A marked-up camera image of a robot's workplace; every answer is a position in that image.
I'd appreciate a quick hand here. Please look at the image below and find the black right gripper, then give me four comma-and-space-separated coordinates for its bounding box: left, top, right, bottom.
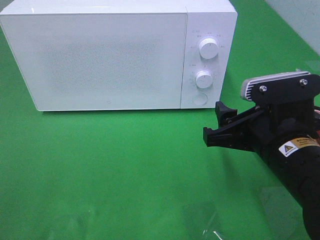
202, 99, 320, 160

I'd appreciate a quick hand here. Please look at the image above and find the round door release button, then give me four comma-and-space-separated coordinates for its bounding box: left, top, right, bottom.
192, 93, 208, 106

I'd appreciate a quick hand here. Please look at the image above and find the burger with lettuce and tomato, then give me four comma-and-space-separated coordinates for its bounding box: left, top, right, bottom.
314, 106, 320, 135

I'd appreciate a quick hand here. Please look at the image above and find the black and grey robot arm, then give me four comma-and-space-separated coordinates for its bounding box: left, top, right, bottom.
203, 98, 320, 240

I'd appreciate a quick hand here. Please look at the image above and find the lower white microwave knob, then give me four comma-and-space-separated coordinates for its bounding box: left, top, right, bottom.
195, 70, 214, 89

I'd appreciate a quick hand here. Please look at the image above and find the white microwave knob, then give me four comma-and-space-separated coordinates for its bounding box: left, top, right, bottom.
195, 70, 214, 89
199, 37, 219, 60

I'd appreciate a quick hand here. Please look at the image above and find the upper white microwave knob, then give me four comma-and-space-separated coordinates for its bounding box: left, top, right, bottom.
199, 37, 219, 60

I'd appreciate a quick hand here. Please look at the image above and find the white microwave oven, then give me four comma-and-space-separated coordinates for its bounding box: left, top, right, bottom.
0, 0, 238, 109

